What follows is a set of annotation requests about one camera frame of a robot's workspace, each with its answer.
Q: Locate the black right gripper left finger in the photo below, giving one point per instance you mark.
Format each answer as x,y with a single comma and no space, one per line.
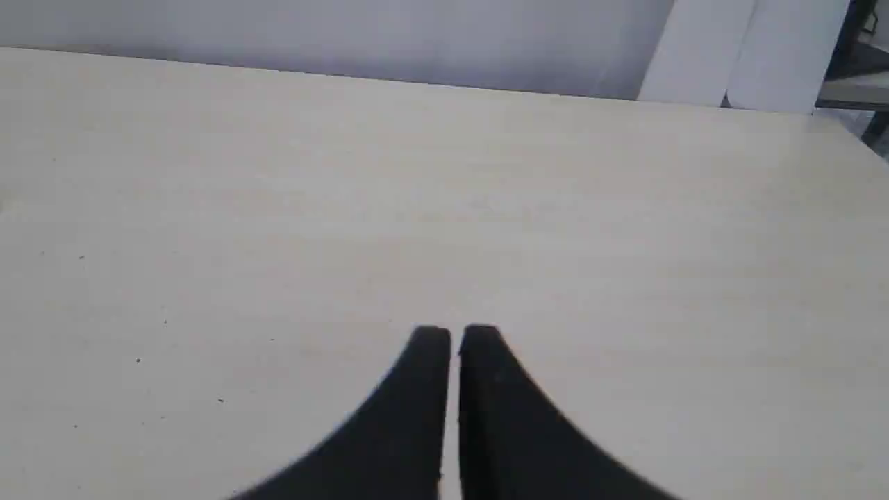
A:
391,446

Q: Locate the dark metal shelf frame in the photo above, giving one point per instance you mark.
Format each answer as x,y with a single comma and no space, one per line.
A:
856,78

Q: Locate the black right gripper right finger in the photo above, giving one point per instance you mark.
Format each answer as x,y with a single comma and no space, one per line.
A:
513,443

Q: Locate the white panel board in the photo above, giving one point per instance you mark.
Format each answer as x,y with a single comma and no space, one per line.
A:
767,56

